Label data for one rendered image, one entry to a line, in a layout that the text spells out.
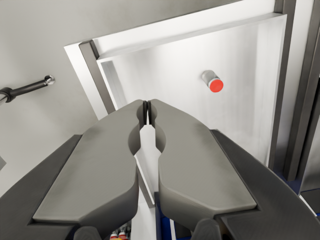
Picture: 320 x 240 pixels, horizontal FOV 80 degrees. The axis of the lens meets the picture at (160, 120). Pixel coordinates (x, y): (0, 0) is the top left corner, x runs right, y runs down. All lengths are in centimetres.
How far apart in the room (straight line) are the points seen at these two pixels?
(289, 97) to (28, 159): 178
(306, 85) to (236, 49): 14
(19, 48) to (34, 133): 60
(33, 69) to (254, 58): 126
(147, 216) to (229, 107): 32
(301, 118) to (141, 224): 41
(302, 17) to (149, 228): 49
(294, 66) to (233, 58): 11
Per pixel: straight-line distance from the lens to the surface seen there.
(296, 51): 40
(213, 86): 30
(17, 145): 182
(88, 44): 31
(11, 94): 140
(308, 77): 41
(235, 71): 36
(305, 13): 39
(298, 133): 47
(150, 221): 51
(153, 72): 32
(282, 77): 38
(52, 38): 132
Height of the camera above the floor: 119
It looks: 58 degrees down
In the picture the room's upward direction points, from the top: 173 degrees clockwise
